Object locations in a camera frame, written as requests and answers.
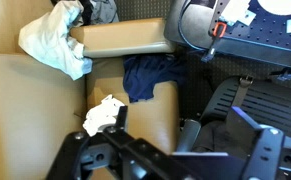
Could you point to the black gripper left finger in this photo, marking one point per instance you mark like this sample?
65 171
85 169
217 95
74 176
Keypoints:
121 117

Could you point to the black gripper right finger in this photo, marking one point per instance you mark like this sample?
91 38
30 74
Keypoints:
243 131

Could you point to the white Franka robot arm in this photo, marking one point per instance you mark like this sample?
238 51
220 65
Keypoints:
281 6

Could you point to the black mesh office chair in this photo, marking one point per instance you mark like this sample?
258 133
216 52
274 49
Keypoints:
265 103

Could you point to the white socks pile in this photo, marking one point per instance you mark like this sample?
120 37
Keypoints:
101 115

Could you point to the navy blue cloth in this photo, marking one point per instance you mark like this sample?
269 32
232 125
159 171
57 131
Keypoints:
145 75

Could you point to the tan leather armchair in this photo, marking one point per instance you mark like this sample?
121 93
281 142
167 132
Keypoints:
28 116

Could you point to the black robot table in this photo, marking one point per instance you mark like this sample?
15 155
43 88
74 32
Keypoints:
261 36

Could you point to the light blue-grey garment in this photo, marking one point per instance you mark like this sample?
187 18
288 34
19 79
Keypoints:
51 40

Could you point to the dark grey garment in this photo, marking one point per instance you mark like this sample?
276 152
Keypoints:
101 10

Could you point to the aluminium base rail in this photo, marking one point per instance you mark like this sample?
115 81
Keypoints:
236 11

